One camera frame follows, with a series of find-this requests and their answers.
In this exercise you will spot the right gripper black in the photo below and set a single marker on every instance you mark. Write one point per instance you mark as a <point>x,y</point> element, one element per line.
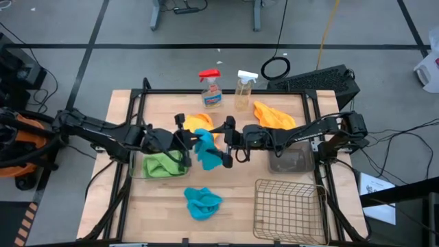
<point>255,137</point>

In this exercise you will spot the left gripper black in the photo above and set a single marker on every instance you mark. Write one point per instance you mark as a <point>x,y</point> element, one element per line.
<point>161,140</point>

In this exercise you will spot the teal microfiber towel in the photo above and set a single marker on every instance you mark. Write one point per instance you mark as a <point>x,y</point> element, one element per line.
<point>207,151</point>
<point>202,204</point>

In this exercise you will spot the green microfiber towel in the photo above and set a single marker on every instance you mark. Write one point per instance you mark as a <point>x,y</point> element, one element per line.
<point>151,168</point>
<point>173,164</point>

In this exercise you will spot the orange microfiber towel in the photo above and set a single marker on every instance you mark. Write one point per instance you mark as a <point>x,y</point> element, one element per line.
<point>274,116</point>
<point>200,121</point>

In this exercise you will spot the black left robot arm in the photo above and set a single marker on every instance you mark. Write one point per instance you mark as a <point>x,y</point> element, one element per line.
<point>99,128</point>

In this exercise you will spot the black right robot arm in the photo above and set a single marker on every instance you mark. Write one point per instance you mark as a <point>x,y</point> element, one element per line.
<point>308,128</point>

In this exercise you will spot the Windex spray bottle red trigger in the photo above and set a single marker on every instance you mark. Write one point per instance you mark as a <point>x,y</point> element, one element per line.
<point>211,96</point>

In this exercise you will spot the clear spray bottle white trigger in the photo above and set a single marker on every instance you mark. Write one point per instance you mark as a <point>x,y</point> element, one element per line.
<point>243,96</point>

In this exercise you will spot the clear plastic bin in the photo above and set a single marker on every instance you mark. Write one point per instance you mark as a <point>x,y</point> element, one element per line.
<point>135,168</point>

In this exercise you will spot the smoky gray plastic bin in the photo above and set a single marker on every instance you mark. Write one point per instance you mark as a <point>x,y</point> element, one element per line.
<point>291,159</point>

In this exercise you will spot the black power strip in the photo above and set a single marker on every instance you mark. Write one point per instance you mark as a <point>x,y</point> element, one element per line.
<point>185,10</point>

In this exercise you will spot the white paper sheet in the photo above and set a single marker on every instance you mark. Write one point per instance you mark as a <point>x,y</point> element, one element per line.
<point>374,183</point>

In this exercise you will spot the orange and black vacuum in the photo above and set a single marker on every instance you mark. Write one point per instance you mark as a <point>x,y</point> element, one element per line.
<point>27,137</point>

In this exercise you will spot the black equipment box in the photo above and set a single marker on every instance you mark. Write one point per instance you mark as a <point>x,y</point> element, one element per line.
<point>17,68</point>

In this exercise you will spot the black furniture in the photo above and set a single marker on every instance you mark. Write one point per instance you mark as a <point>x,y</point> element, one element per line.
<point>411,192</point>

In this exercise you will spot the white plastic object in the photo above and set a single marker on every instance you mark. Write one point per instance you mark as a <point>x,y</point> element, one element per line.
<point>428,68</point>

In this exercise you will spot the black metal table frame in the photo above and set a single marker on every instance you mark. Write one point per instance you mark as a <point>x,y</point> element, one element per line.
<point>171,91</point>

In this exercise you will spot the gray desk frame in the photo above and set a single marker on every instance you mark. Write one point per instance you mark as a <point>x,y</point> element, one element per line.
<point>155,17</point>

